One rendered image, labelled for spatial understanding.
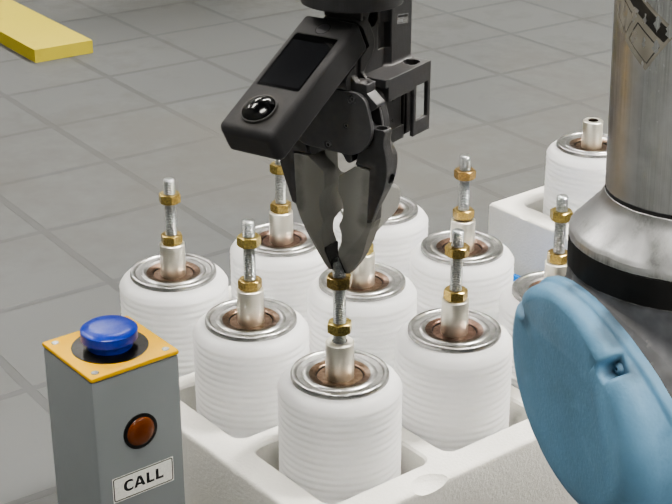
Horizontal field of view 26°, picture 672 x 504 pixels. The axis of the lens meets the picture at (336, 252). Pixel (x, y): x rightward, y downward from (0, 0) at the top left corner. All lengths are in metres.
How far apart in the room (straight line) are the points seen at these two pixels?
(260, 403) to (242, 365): 0.04
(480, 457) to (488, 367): 0.07
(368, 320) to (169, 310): 0.17
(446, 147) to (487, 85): 0.34
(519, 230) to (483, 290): 0.31
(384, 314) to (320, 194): 0.21
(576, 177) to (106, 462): 0.72
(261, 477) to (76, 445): 0.16
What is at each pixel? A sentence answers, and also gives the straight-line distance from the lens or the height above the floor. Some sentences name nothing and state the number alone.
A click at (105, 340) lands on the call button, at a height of 0.33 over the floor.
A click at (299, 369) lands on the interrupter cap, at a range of 1.12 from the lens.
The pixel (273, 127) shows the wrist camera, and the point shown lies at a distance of 0.94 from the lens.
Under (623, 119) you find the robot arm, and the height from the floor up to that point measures 0.59.
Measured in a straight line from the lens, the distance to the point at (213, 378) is 1.18.
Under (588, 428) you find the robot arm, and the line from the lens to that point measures 0.64.
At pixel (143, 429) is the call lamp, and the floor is 0.26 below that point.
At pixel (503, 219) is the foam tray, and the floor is 0.17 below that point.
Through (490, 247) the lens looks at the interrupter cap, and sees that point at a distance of 1.33.
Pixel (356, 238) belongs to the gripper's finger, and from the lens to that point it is 1.04.
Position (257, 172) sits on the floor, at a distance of 2.22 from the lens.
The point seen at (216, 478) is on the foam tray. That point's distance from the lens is 1.17.
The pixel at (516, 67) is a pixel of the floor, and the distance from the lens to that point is 2.76.
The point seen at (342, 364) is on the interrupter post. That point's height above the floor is 0.27.
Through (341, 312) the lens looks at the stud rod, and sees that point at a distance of 1.09.
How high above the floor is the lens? 0.79
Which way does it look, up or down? 24 degrees down
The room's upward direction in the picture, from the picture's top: straight up
